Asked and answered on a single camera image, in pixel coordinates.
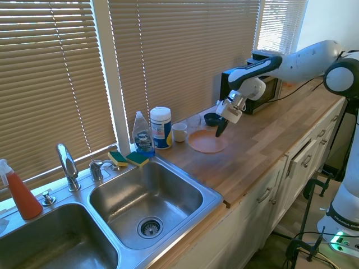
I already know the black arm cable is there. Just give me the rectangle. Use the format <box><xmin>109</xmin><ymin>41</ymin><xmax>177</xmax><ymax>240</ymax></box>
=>
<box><xmin>268</xmin><ymin>77</ymin><xmax>326</xmax><ymax>103</ymax></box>

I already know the white kitchen cabinet run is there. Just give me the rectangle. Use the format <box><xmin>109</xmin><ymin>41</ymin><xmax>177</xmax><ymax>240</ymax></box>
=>
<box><xmin>151</xmin><ymin>98</ymin><xmax>349</xmax><ymax>269</ymax></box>

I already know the yellow green sponge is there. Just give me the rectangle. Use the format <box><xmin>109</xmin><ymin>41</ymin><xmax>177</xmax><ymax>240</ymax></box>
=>
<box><xmin>107</xmin><ymin>150</ymin><xmax>130</xmax><ymax>168</ymax></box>
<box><xmin>125</xmin><ymin>151</ymin><xmax>150</xmax><ymax>169</ymax></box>

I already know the white wipes canister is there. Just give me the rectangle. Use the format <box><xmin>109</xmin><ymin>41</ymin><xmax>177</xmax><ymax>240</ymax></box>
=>
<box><xmin>149</xmin><ymin>106</ymin><xmax>173</xmax><ymax>150</ymax></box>

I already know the metal drain strainer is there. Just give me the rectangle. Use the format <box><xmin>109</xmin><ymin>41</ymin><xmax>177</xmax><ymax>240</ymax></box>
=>
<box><xmin>136</xmin><ymin>216</ymin><xmax>164</xmax><ymax>240</ymax></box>

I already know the narrow tan window blind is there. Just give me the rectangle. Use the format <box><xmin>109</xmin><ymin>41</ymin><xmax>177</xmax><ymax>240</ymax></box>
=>
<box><xmin>256</xmin><ymin>0</ymin><xmax>308</xmax><ymax>55</ymax></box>

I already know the white ceramic mug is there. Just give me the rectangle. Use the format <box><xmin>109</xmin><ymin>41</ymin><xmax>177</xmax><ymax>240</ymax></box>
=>
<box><xmin>171</xmin><ymin>122</ymin><xmax>188</xmax><ymax>143</ymax></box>

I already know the black clamp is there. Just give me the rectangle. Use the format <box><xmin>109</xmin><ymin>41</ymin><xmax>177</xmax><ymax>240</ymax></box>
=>
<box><xmin>286</xmin><ymin>226</ymin><xmax>326</xmax><ymax>263</ymax></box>
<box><xmin>302</xmin><ymin>173</ymin><xmax>335</xmax><ymax>198</ymax></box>

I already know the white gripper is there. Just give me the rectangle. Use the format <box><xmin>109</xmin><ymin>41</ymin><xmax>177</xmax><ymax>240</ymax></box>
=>
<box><xmin>215</xmin><ymin>97</ymin><xmax>243</xmax><ymax>138</ymax></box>

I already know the stainless double sink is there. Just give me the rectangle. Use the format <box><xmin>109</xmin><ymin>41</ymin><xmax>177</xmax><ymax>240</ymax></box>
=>
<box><xmin>0</xmin><ymin>152</ymin><xmax>224</xmax><ymax>269</ymax></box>

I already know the chrome sink faucet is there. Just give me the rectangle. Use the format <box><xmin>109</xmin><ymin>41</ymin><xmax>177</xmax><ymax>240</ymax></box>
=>
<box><xmin>56</xmin><ymin>143</ymin><xmax>82</xmax><ymax>193</ymax></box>

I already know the black microwave oven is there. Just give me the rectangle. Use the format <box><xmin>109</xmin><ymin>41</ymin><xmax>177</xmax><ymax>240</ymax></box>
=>
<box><xmin>219</xmin><ymin>67</ymin><xmax>284</xmax><ymax>116</ymax></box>

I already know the orange spray bottle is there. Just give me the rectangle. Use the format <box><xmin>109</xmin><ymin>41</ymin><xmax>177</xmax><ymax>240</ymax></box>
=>
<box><xmin>0</xmin><ymin>159</ymin><xmax>44</xmax><ymax>221</ymax></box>

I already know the dark bowl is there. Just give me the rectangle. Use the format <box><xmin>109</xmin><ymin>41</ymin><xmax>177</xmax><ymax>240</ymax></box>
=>
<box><xmin>203</xmin><ymin>112</ymin><xmax>225</xmax><ymax>127</ymax></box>

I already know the orange plate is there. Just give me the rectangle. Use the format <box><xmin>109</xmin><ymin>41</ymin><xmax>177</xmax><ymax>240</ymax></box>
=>
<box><xmin>187</xmin><ymin>129</ymin><xmax>229</xmax><ymax>154</ymax></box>

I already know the clear Dawn soap bottle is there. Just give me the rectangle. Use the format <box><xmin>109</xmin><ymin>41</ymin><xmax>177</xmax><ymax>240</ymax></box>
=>
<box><xmin>132</xmin><ymin>110</ymin><xmax>156</xmax><ymax>158</ymax></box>

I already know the chrome soap dispenser pump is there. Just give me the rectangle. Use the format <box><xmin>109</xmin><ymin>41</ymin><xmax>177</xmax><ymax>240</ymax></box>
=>
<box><xmin>89</xmin><ymin>159</ymin><xmax>122</xmax><ymax>182</ymax></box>

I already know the clear drinking glass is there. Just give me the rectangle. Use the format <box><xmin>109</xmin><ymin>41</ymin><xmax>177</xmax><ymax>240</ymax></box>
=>
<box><xmin>186</xmin><ymin>114</ymin><xmax>202</xmax><ymax>136</ymax></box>

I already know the wide tan window blind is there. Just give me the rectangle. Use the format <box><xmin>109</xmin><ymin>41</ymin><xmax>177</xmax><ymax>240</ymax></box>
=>
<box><xmin>0</xmin><ymin>0</ymin><xmax>119</xmax><ymax>201</ymax></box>

